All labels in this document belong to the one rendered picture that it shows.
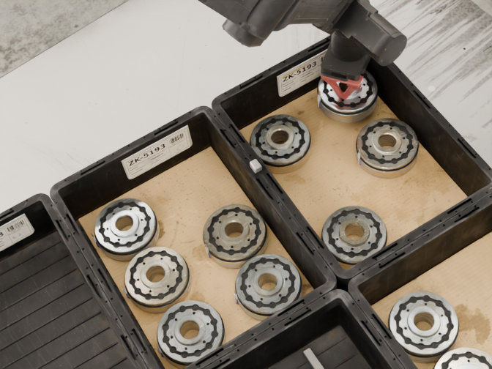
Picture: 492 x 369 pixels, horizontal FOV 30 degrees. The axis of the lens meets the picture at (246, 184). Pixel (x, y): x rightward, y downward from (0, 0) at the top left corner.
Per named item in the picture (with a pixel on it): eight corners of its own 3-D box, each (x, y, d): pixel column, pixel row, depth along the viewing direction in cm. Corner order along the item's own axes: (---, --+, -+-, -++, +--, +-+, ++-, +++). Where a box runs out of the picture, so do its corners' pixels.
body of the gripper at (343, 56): (376, 38, 150) (379, 6, 144) (358, 83, 146) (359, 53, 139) (339, 28, 152) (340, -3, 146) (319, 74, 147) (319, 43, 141)
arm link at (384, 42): (334, -35, 132) (299, 12, 135) (387, 9, 127) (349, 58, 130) (370, -13, 142) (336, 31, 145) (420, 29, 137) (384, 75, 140)
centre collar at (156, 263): (135, 271, 144) (135, 269, 144) (162, 255, 145) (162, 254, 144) (148, 294, 142) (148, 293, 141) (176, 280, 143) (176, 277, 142)
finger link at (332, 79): (370, 81, 156) (373, 45, 148) (357, 113, 153) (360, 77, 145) (332, 72, 158) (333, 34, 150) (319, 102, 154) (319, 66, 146)
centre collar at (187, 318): (168, 328, 138) (167, 326, 138) (195, 310, 140) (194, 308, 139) (185, 352, 136) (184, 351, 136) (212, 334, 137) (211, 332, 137)
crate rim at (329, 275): (49, 195, 148) (45, 188, 145) (208, 110, 153) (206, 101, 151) (165, 397, 128) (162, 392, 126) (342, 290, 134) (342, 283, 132)
